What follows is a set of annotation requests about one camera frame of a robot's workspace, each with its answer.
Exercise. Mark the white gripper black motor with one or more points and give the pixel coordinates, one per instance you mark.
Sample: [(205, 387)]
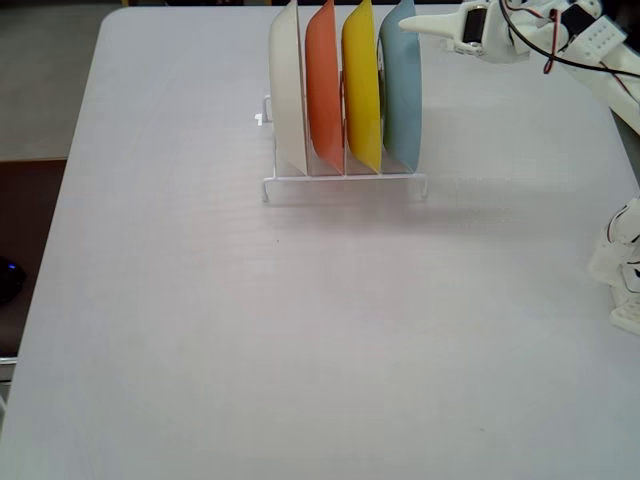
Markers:
[(469, 26)]

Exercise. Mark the teal blue plate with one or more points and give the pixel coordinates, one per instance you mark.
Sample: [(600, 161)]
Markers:
[(402, 110)]

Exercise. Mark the yellow plate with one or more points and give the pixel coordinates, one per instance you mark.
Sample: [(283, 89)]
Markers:
[(361, 100)]

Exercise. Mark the orange plate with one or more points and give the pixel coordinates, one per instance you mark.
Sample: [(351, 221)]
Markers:
[(325, 100)]

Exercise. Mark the white plate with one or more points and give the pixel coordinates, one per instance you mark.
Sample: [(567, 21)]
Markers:
[(287, 100)]

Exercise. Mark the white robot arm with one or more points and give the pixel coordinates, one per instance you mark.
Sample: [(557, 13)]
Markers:
[(615, 85)]

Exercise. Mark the black computer mouse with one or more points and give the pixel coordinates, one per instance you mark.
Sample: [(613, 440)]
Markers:
[(10, 280)]

